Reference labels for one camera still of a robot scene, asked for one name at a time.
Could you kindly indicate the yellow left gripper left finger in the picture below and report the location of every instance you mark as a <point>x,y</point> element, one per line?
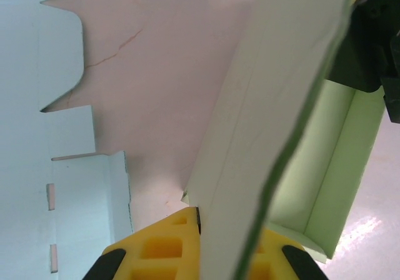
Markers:
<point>159,252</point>

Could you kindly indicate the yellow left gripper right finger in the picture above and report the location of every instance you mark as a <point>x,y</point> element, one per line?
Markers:
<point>268,261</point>

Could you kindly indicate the green paper box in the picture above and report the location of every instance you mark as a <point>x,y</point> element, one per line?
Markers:
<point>265,105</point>

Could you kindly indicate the blue paper box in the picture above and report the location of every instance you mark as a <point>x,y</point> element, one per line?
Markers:
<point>18,136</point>

